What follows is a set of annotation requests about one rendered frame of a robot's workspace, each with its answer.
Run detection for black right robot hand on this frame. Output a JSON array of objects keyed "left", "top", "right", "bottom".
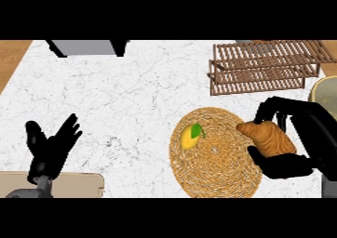
[{"left": 246, "top": 96, "right": 337, "bottom": 182}]

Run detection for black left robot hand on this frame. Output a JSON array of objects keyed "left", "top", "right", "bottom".
[{"left": 24, "top": 112, "right": 83, "bottom": 186}]

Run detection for brown croissant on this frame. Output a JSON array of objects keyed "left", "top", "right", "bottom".
[{"left": 234, "top": 120, "right": 298, "bottom": 158}]

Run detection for brown wooden tiered shelf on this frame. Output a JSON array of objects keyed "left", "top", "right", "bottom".
[{"left": 207, "top": 40, "right": 337, "bottom": 97}]

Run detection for round woven wicker placemat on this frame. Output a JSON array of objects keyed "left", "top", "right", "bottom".
[{"left": 168, "top": 107, "right": 264, "bottom": 199}]

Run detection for pale yellow bowl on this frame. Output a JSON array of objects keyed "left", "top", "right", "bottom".
[{"left": 308, "top": 75, "right": 337, "bottom": 128}]

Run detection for beige rounded board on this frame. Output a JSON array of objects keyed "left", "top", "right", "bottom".
[{"left": 0, "top": 171, "right": 106, "bottom": 199}]

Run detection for yellow lemon with green leaf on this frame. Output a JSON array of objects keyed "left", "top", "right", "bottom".
[{"left": 179, "top": 123, "right": 207, "bottom": 151}]

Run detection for grey appliance with black legs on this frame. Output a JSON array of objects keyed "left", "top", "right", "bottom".
[{"left": 43, "top": 40, "right": 129, "bottom": 59}]

